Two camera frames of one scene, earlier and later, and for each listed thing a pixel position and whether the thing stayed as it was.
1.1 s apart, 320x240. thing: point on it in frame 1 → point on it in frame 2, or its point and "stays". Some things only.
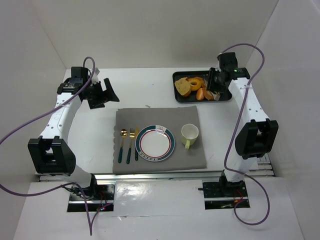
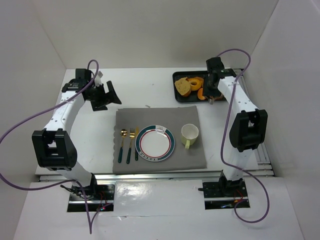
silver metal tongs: (216, 96) → (211, 101)
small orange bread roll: (200, 94) stays
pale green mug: (189, 133) stays
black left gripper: (99, 92) stays
